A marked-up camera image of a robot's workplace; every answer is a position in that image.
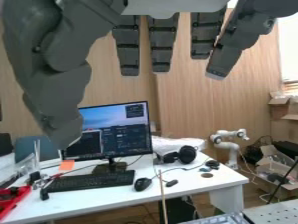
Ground cardboard box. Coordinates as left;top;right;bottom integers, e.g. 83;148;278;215
267;93;298;121
255;144;298;192

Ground teal chair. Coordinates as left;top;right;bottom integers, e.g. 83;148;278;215
13;134;61;164

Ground black mouse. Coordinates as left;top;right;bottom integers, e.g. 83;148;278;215
133;177;153;192

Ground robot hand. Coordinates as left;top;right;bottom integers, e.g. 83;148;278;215
0;0;298;151

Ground small white jointed device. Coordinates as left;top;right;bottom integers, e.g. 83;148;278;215
209;128;250;169

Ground black headphones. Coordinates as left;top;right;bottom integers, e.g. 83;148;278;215
161;145;198;165

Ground white desk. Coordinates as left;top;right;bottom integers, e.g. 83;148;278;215
0;149;250;224

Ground computer monitor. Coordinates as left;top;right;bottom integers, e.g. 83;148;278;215
61;100;154;174

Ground black keyboard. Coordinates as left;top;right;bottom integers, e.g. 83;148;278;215
42;169;137;194

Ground orange paper note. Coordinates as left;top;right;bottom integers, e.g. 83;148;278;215
58;159;76;172

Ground red tray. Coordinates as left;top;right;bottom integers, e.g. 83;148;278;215
0;184;33;219

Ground small black clamp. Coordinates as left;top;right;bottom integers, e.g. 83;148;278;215
38;187;50;202

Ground clear box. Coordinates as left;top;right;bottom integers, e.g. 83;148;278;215
177;211;256;224

